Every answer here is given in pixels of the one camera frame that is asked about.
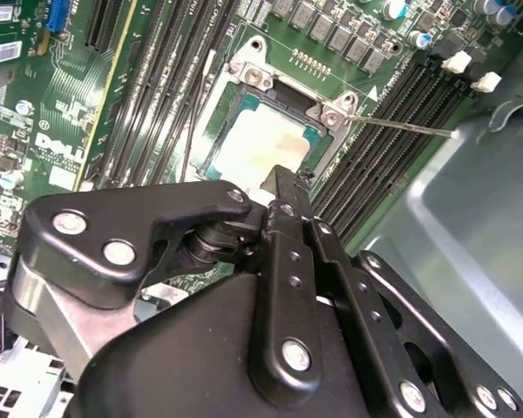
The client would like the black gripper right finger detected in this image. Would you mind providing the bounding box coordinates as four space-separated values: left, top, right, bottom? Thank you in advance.
307 217 523 418

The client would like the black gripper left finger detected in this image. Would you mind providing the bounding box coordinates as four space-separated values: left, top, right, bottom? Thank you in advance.
6 163 326 396

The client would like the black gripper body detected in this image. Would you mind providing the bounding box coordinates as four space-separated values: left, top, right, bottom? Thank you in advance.
71 269 390 418

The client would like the metal locking lever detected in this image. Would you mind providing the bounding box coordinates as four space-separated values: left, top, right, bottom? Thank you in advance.
180 98 204 182
346 111 461 141

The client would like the silver green CPU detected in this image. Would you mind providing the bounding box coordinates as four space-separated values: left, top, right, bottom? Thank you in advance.
202 93 337 195

